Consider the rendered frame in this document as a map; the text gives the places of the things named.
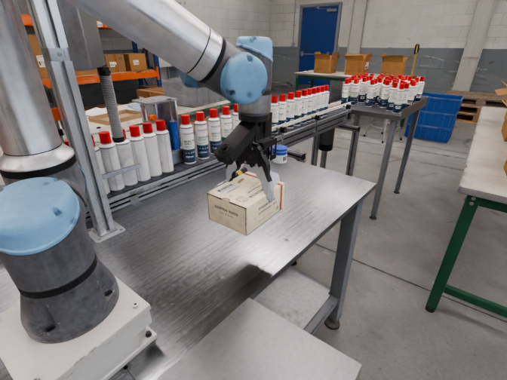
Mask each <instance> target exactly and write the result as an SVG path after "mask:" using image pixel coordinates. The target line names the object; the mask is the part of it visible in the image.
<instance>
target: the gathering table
mask: <svg viewBox="0 0 507 380"><path fill-rule="evenodd" d="M428 97H429V96H423V95H422V96H421V100H420V101H418V102H416V103H414V104H412V105H410V106H408V107H407V108H404V109H402V111H401V113H400V114H399V115H396V114H392V112H386V108H385V109H381V108H379V106H377V105H375V106H372V107H371V108H367V107H365V103H366V102H364V103H358V102H357V105H356V106H351V110H352V114H355V119H354V124H353V125H354V126H358V124H359V119H360V115H364V116H370V117H375V118H384V119H389V120H391V122H390V126H389V132H388V136H387V140H386V147H385V151H384V154H383V161H382V164H381V168H380V172H379V179H378V183H377V186H376V193H375V196H374V200H373V206H372V210H371V216H370V219H376V215H377V211H378V207H379V202H380V198H381V194H382V190H383V184H384V181H385V177H386V171H387V167H388V164H389V158H390V154H391V150H392V144H393V141H394V137H395V131H396V127H397V124H398V121H400V120H402V119H404V118H406V117H407V116H409V115H411V114H413V118H412V121H411V125H410V130H409V134H408V137H407V142H406V146H405V149H404V155H403V158H402V162H401V167H400V170H399V174H398V179H397V182H396V186H395V190H396V191H393V192H394V193H395V194H400V192H399V190H400V188H401V183H402V179H403V177H404V171H405V168H406V165H407V159H408V156H409V153H410V147H411V145H412V142H413V136H414V133H415V129H416V124H417V121H418V117H419V113H420V109H421V108H423V107H424V106H426V103H427V99H428ZM341 99H342V94H338V95H336V96H332V97H329V101H328V102H330V103H335V102H338V101H340V100H341ZM326 160H327V152H324V151H321V162H320V167H322V168H324V169H325V167H326Z"/></svg>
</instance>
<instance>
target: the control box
mask: <svg viewBox="0 0 507 380"><path fill-rule="evenodd" d="M56 1H57V7H58V10H59V12H60V18H61V21H62V24H63V30H64V32H65V36H66V41H67V44H68V47H67V48H68V52H69V57H70V61H72V64H73V68H74V71H82V70H93V69H96V68H99V67H101V66H104V65H106V63H105V59H104V55H103V49H102V45H101V40H100V34H99V30H98V27H97V20H96V19H95V18H93V17H92V16H90V15H89V14H86V13H85V12H84V11H82V10H80V9H78V8H77V7H75V6H74V5H71V4H70V3H68V2H67V1H65V0H56Z"/></svg>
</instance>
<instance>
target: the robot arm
mask: <svg viewBox="0 0 507 380"><path fill-rule="evenodd" d="M65 1H67V2H68V3H70V4H71V5H74V6H75V7H77V8H78V9H80V10H82V11H84V12H85V13H86V14H89V15H90V16H92V17H93V18H95V19H96V20H99V21H100V22H101V23H103V24H105V25H107V26H108V27H110V28H111V29H114V30H115V31H116V32H118V33H120V34H121V35H123V36H124V37H126V38H128V39H130V40H131V41H133V42H135V43H136V44H138V45H139V46H141V47H143V48H145V49H146V50H148V51H149V52H151V53H153V54H154V55H156V56H157V57H160V58H161V59H163V60H164V61H166V62H168V63H170V64H171V65H172V66H174V67H176V68H178V69H179V71H180V78H181V81H182V83H183V85H184V86H185V87H188V88H197V89H200V88H203V87H206V88H208V89H210V90H212V91H213V92H215V93H218V94H219V95H221V96H222V97H225V98H226V99H227V100H228V101H229V102H231V103H237V104H238V112H239V113H238V120H240V121H241V122H240V123H239V124H238V125H237V126H236V127H235V129H234V130H233V131H232V132H231V133H230V134H229V135H228V136H227V137H226V138H225V139H224V140H223V142H222V143H221V144H220V145H219V146H218V147H217V149H216V150H215V151H214V154H215V156H216V158H217V160H218V161H220V162H223V163H225V164H226V182H231V181H232V180H233V178H234V177H235V174H236V173H237V172H238V171H239V170H240V169H241V168H242V167H243V166H244V164H249V165H250V167H255V164H257V166H258V168H257V171H256V175H257V178H258V179H259V180H260V182H261V185H262V189H263V191H264V193H265V195H266V198H267V200H269V202H273V198H274V187H275V186H276V185H277V183H278V182H279V175H278V174H277V173H273V172H272V171H271V170H270V163H269V156H270V161H271V160H273V159H275V158H276V150H277V138H275V137H272V112H270V111H271V85H272V63H273V59H272V41H271V39H270V38H267V37H253V36H242V37H238V39H237V45H236V47H235V46H234V45H232V44H231V43H229V42H228V41H227V40H225V39H224V38H223V37H221V36H220V35H219V34H218V33H216V32H215V31H213V30H212V29H211V28H210V27H209V26H207V25H206V24H205V23H203V22H202V21H200V20H199V19H198V18H197V17H195V16H194V15H193V14H191V13H190V12H189V11H187V10H186V9H185V8H184V7H182V6H181V5H179V4H178V3H177V2H175V1H174V0H65ZM273 145H275V154H272V146H273ZM0 146H1V148H2V151H3V155H2V156H1V157H0V174H1V176H2V179H3V181H4V183H5V185H6V186H5V187H4V188H2V191H1V192H0V260H1V261H2V264H3V265H4V267H5V268H6V270H7V272H8V273H9V275H10V277H11V279H12V281H13V282H14V284H15V286H16V287H17V289H18V290H19V292H20V320H21V323H22V326H23V328H24V329H25V331H26V333H27V334H28V336H29V337H30V338H31V339H33V340H35V341H37V342H41V343H46V344H53V343H60V342H66V341H69V340H72V339H75V338H78V337H79V336H82V335H84V334H85V333H87V332H89V331H91V330H92V329H93V328H95V327H96V326H98V325H99V324H100V323H102V322H103V321H104V320H105V319H106V318H107V317H108V316H109V314H110V313H111V312H112V310H113V309H114V307H115V305H116V303H117V301H118V297H119V287H118V283H117V280H116V278H115V276H114V274H113V273H112V272H111V271H110V270H109V269H108V268H107V267H106V266H105V265H104V264H103V263H102V262H101V261H100V260H99V259H98V258H97V255H96V253H95V250H94V247H93V244H92V242H91V239H90V236H89V234H88V229H87V226H86V193H87V180H86V177H85V174H84V172H83V170H82V169H81V168H80V166H79V165H78V162H77V159H76V156H75V152H74V150H73V149H72V148H71V147H69V146H67V145H65V144H63V143H62V142H61V139H60V135H59V133H58V129H57V126H56V123H55V120H54V116H53V114H52V111H51V107H50V104H49V102H48V98H47V95H46V93H45V88H44V85H43V83H42V80H41V76H40V74H39V71H38V67H37V64H36V61H35V58H34V55H33V52H32V48H31V45H30V43H29V39H28V36H27V34H26V29H25V26H24V24H23V20H22V17H21V15H20V10H19V8H18V5H17V1H16V0H0ZM269 147H271V151H270V150H269Z"/></svg>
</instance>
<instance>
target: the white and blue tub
mask: <svg viewBox="0 0 507 380"><path fill-rule="evenodd" d="M272 161H273V162H274V163H276V164H284V163H286V162H287V146H277V150H276V158H275V159H273V160H272Z"/></svg>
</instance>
